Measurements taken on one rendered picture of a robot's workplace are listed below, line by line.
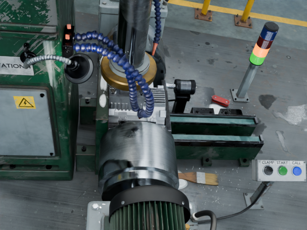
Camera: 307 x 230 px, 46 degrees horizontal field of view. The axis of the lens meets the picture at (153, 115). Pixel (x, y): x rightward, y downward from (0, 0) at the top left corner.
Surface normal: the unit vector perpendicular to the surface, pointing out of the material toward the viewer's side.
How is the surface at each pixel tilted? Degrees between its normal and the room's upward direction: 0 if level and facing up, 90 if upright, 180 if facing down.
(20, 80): 90
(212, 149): 90
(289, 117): 0
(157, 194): 3
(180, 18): 0
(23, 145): 90
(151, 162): 13
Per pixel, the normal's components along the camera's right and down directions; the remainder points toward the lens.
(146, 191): -0.04, -0.63
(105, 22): 0.06, 0.77
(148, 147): 0.29, -0.62
